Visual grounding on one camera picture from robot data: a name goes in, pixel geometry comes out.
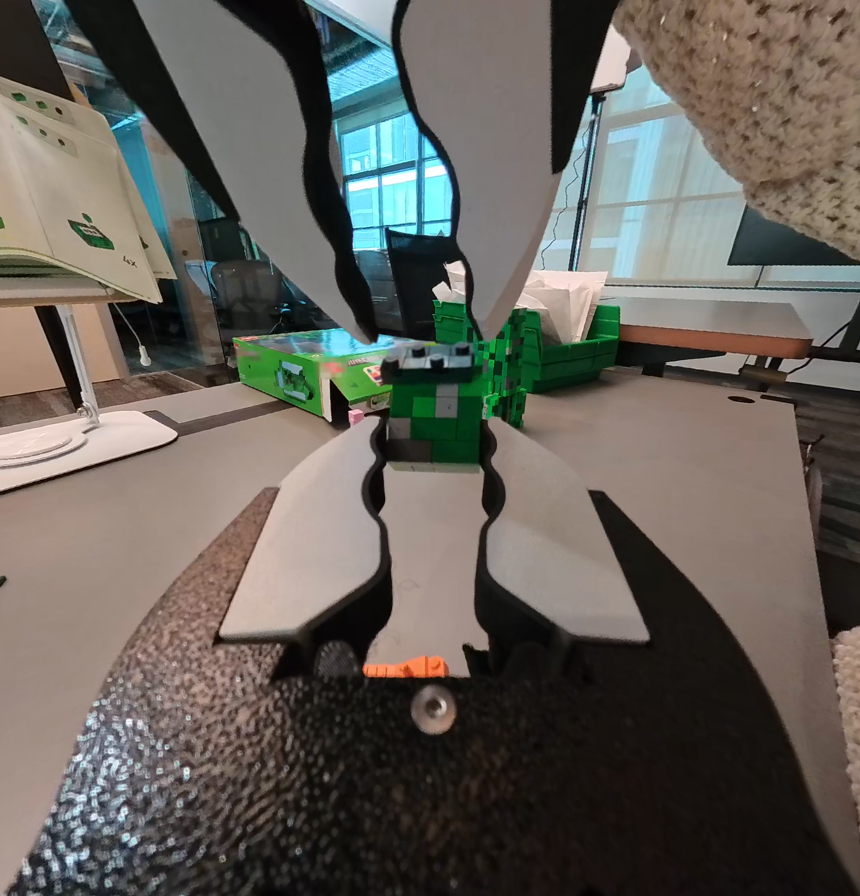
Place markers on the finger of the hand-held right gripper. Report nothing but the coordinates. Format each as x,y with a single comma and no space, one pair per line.
248,126
500,140

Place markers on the black panel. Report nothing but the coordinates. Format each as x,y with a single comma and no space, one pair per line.
17,35

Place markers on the grey mesh office chair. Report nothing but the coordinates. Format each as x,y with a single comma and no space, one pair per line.
248,294

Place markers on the green white lego assembly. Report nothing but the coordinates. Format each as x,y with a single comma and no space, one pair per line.
437,427

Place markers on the open instruction booklet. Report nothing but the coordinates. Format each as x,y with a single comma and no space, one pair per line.
52,196

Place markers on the white book stand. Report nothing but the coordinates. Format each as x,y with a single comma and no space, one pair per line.
87,448

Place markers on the studio panel light on stand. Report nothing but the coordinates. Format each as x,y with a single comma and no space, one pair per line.
615,63

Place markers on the black mesh office chair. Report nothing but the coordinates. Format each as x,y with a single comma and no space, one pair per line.
416,280

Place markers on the orange brick separator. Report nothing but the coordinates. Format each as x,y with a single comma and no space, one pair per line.
416,666

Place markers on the black wall monitor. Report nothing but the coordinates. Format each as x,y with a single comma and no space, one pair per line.
787,241

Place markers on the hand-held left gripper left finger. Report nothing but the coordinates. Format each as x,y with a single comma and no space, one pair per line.
311,560

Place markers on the green plastic bin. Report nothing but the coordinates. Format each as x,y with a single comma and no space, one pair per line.
570,360

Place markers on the green lego box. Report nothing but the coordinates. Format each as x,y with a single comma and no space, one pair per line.
276,364

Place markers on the grey desk wooden edge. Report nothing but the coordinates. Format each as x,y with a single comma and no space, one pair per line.
710,318

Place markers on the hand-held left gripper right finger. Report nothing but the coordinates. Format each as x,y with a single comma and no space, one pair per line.
556,560

